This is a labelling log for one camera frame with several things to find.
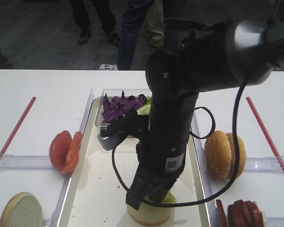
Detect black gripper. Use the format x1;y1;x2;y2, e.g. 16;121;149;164
126;93;198;210

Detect green lettuce leaf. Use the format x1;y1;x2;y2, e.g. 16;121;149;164
145;190;177;204

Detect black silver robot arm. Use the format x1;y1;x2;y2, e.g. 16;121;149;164
126;21;284;210

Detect green lettuce pile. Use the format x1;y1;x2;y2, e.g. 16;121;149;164
137;97;152;116

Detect single meat slice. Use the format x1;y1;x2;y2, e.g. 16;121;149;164
216;200;228;227

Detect right tomato slice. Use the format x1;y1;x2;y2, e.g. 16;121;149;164
61;131;83;175

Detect tomato slice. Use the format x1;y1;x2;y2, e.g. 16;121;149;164
50;131;72;172
61;131;83;175

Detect stack of meat slices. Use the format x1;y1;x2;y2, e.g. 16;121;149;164
227;200;265;227

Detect left tomato slice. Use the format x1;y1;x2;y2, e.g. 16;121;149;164
50;131;72;172

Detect white cheese slice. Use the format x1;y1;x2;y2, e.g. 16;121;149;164
253;201;268;227

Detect sesame bun top left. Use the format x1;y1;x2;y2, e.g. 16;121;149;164
204;131;231;178

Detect sesame bun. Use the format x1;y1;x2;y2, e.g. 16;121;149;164
226;132;247;180
204;131;231;178

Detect bun bottom on tray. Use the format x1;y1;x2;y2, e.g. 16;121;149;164
127;203;174;226

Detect purple cabbage pieces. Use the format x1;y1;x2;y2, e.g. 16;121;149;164
102;91;147;124

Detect clear plastic salad container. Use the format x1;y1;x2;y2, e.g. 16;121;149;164
95;89;152;131

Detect clear right long divider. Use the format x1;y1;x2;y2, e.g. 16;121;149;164
191;111;218;227

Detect clear long divider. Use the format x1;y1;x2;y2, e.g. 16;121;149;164
49;89;95;227
191;111;218;227

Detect white rectangular serving tray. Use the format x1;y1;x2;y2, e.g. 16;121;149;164
59;97;210;227

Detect sesame bun top right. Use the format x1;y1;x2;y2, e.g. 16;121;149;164
226;132;247;180

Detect right red strip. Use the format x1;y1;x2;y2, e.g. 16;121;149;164
246;97;284;174

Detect red strip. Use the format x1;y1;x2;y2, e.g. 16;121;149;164
0;96;36;160
246;97;284;174

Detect white patterned shoe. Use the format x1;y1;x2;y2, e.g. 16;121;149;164
99;64;119;70

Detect clear left long divider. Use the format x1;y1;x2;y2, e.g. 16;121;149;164
49;89;95;227

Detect clear upper right holder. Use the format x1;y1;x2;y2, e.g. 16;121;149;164
244;156;284;174

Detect clear holder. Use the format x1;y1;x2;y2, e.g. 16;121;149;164
244;156;284;174
42;212;54;227
265;217;284;227
0;154;54;170

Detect clear lower right holder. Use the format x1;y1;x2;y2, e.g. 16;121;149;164
265;217;284;227

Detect person in khaki trousers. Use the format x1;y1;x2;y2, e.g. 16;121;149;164
142;0;164;48

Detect clear lower left holder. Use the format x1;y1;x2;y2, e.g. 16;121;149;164
42;212;54;227

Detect left red strip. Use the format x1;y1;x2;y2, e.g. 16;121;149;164
0;96;36;160

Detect person in blue jeans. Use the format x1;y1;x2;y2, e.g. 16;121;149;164
117;0;187;70

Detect standing bun half left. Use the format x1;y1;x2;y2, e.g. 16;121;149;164
0;192;43;227

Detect clear upper left holder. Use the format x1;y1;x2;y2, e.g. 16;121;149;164
0;154;54;170

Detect person in dark trousers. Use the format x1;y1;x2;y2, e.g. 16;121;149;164
69;0;120;47

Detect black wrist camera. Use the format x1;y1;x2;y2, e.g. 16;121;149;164
97;109;149;150

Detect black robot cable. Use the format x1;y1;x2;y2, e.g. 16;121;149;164
112;16;245;208

